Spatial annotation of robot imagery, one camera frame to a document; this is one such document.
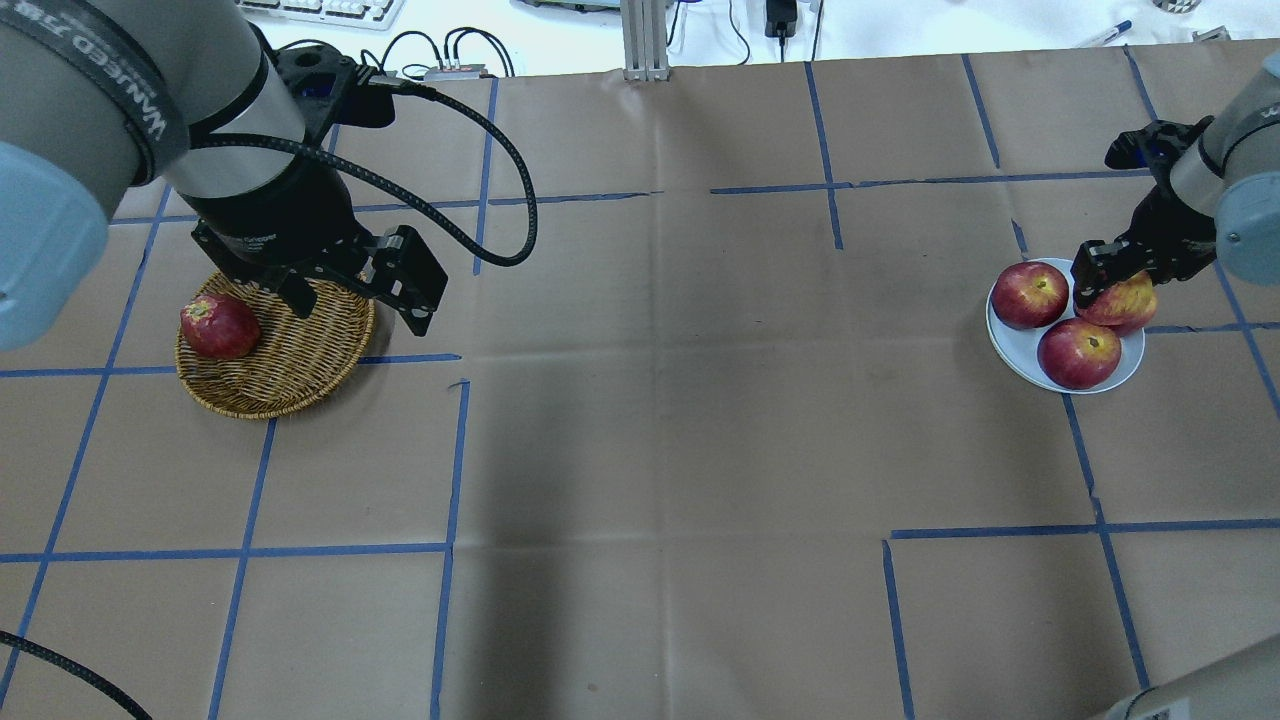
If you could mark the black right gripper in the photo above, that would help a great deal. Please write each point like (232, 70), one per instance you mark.
(1168, 226)

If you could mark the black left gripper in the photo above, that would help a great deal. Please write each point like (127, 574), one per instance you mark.
(272, 215)

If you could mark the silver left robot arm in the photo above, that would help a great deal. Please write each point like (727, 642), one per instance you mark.
(102, 96)

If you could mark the red apple on plate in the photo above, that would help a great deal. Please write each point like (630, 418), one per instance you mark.
(1125, 308)
(1077, 354)
(1029, 295)

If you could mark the woven wicker basket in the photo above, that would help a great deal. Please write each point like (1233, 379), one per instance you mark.
(297, 361)

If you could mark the light blue plate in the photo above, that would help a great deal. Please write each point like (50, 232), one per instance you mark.
(1018, 348)

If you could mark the red apple in basket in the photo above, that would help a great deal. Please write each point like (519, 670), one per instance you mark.
(220, 326)

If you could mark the white keyboard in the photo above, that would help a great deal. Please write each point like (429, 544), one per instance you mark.
(377, 15)

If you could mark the black power adapter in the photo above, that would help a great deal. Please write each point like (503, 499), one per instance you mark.
(781, 18)

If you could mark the aluminium frame post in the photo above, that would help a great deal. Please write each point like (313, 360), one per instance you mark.
(645, 31)

